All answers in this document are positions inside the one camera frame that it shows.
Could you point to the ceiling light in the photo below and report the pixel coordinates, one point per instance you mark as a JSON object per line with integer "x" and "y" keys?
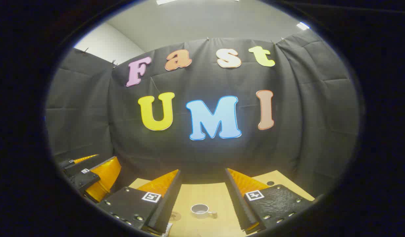
{"x": 302, "y": 25}
{"x": 164, "y": 1}

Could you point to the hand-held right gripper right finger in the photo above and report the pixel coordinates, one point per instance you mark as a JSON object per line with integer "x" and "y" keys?
{"x": 237, "y": 197}

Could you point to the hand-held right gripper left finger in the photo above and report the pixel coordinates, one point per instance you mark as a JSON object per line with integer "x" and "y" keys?
{"x": 171, "y": 197}

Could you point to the round wooden coaster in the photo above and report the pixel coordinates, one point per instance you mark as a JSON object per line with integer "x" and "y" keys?
{"x": 176, "y": 216}

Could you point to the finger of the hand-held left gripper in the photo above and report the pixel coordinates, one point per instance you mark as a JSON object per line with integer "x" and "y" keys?
{"x": 84, "y": 164}
{"x": 87, "y": 179}

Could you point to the light wooden desktop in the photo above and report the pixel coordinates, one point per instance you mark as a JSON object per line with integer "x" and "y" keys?
{"x": 205, "y": 194}

